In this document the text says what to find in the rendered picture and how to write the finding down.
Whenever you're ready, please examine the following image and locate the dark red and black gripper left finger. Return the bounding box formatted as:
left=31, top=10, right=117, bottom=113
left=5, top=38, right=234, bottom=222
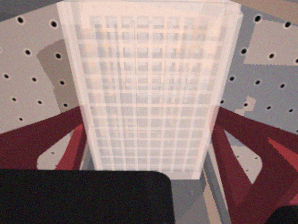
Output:
left=0, top=106, right=87, bottom=170

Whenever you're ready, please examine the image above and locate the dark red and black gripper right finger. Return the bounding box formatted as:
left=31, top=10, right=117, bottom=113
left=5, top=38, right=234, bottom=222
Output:
left=211, top=106, right=298, bottom=224

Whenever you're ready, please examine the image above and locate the grey perforated base plate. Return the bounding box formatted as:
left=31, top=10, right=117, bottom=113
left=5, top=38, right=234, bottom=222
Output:
left=0, top=3, right=298, bottom=184

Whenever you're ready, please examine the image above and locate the translucent white well plate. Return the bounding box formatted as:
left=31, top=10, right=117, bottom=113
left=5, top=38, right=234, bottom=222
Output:
left=56, top=0, right=243, bottom=179

